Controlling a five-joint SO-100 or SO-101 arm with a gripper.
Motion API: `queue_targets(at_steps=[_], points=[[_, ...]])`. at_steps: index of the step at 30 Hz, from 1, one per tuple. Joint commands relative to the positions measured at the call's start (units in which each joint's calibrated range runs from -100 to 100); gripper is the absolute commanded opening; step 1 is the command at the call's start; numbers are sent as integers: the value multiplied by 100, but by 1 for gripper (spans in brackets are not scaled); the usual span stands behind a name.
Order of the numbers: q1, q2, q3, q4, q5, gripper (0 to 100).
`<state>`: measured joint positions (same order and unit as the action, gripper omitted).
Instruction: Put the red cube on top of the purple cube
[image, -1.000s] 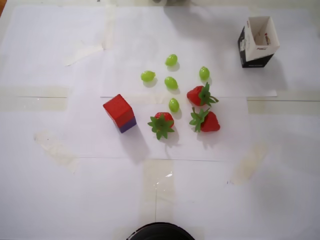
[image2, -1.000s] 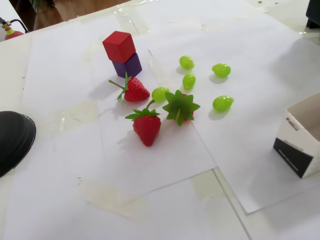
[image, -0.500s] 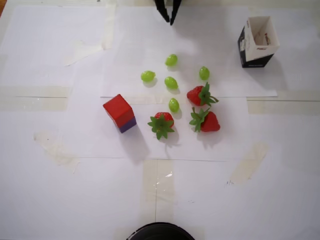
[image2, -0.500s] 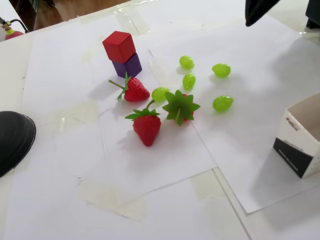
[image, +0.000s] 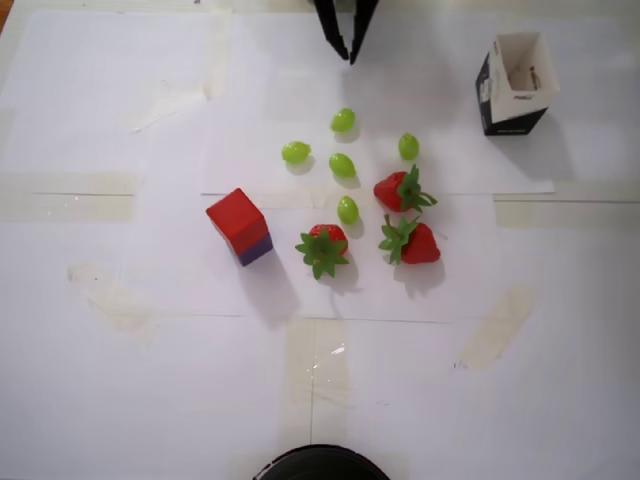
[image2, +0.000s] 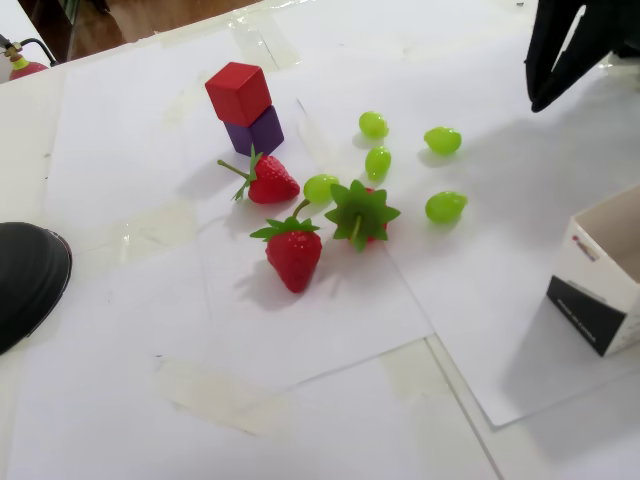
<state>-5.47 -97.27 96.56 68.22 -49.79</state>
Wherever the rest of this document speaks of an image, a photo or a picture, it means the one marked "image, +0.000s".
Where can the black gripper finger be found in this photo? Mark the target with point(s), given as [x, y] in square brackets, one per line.
[364, 22]
[331, 22]

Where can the red cube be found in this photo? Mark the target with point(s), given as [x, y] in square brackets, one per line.
[235, 215]

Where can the purple cube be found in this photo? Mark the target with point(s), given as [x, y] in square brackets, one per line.
[257, 256]

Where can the green plastic grape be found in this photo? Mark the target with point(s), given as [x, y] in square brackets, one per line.
[408, 146]
[295, 153]
[343, 120]
[342, 165]
[347, 210]

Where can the beige masking tape strip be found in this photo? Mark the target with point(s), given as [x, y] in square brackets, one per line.
[110, 300]
[495, 330]
[217, 55]
[565, 215]

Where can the red plastic strawberry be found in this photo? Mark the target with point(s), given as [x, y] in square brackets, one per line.
[322, 250]
[392, 192]
[420, 245]

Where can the white and black carton box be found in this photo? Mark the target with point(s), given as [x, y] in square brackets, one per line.
[515, 122]

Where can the clear glossy tape strip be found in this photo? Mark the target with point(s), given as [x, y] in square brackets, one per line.
[312, 370]
[65, 200]

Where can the black round base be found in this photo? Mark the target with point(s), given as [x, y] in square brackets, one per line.
[320, 467]

